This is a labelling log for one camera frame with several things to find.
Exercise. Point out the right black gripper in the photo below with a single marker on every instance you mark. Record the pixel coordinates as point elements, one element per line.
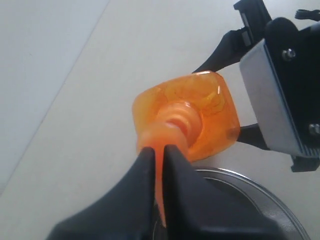
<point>278,34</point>

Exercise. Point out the orange dish soap bottle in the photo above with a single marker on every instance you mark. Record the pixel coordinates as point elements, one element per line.
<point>194,112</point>

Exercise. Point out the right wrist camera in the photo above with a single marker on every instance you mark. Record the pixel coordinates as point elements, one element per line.
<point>283,87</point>

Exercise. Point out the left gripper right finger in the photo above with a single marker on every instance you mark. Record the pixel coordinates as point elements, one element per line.
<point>196,210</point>

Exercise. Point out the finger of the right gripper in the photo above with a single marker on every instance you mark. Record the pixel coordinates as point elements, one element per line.
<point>252,135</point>

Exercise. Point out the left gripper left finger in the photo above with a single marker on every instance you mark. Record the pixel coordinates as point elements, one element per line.
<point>124,213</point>

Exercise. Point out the steel mesh strainer basket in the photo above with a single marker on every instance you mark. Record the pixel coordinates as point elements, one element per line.
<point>255,197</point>

